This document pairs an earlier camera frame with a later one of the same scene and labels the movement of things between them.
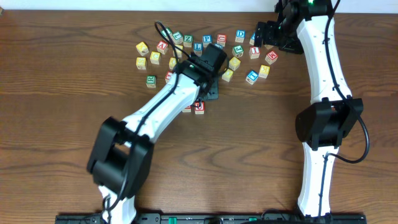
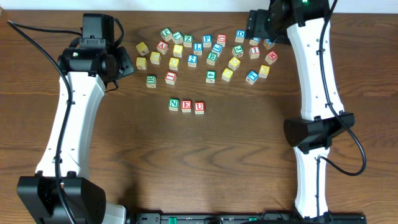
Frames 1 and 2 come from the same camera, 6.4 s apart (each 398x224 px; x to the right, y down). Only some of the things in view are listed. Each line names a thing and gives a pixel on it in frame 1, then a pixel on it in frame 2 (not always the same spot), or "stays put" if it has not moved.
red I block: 254,52 stays put
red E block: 188,109 stays put
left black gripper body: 212,90 -> 125,66
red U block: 199,111 stays put
